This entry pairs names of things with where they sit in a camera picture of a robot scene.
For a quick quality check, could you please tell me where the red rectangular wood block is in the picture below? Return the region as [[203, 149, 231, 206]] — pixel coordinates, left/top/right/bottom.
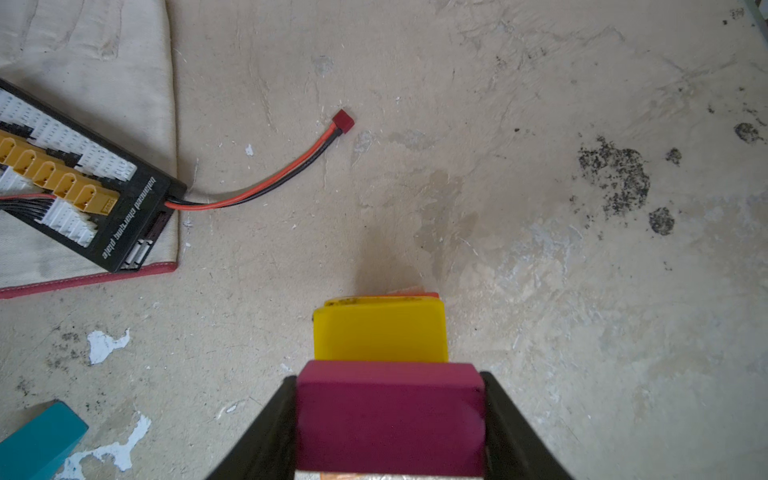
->
[[383, 291, 440, 299]]

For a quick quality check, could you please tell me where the white work glove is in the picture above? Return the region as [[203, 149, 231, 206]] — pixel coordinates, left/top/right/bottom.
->
[[1, 1, 179, 299]]

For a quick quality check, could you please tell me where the yellow rectangular wood block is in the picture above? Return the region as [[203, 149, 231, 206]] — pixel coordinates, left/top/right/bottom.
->
[[312, 295, 449, 363]]

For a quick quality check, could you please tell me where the teal wood block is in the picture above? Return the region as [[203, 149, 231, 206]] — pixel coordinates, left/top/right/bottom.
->
[[1, 400, 89, 479]]

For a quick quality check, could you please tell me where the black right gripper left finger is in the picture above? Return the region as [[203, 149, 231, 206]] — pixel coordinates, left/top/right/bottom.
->
[[208, 376, 297, 480]]

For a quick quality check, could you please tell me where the magenta wood block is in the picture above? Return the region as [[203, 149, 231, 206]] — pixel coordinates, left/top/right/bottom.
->
[[296, 360, 486, 477]]

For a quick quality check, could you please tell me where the red black cable with plug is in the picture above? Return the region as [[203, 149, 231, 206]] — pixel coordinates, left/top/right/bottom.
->
[[164, 109, 356, 212]]

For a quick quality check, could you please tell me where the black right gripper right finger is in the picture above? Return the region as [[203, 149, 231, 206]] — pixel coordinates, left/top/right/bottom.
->
[[480, 371, 573, 480]]

